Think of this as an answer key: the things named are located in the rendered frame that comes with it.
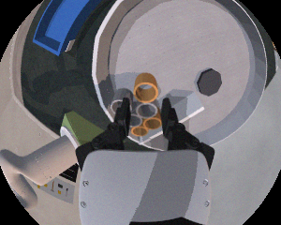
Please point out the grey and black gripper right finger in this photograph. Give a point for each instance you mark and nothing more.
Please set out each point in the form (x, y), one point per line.
(179, 138)

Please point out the grey metal bushing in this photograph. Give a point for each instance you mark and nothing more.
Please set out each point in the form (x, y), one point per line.
(118, 98)
(135, 121)
(146, 111)

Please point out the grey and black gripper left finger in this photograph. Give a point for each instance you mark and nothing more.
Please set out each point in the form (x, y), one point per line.
(112, 136)

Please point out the bronze bushing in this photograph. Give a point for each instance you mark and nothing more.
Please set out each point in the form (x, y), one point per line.
(140, 130)
(145, 95)
(153, 123)

